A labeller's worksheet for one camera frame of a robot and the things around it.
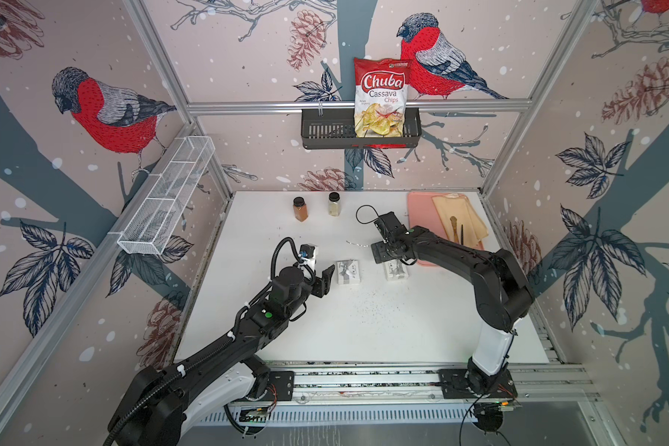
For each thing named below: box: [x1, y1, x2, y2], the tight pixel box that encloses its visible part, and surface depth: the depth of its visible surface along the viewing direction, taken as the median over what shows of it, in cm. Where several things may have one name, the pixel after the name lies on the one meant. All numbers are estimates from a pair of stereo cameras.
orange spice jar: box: [292, 196, 309, 223], surface depth 109 cm
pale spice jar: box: [327, 191, 342, 218], surface depth 110 cm
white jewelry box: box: [336, 259, 361, 285], surface depth 94 cm
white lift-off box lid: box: [382, 260, 409, 281], surface depth 94 cm
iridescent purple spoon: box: [449, 215, 460, 244], surface depth 110 cm
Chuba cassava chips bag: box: [351, 57, 413, 149], surface depth 87 cm
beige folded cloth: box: [431, 193, 489, 249], surface depth 113 cm
